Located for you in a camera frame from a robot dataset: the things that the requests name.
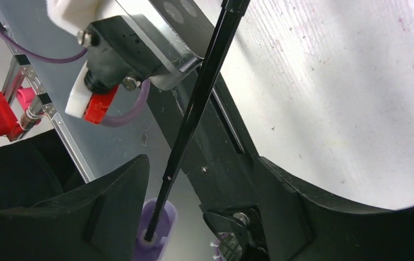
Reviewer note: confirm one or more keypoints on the lilac folding umbrella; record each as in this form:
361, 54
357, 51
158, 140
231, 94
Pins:
225, 29

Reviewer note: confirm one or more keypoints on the aluminium frame rail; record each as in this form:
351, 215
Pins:
35, 91

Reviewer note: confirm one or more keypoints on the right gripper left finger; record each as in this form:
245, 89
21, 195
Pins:
96, 221

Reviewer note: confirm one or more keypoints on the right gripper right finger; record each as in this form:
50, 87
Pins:
304, 222

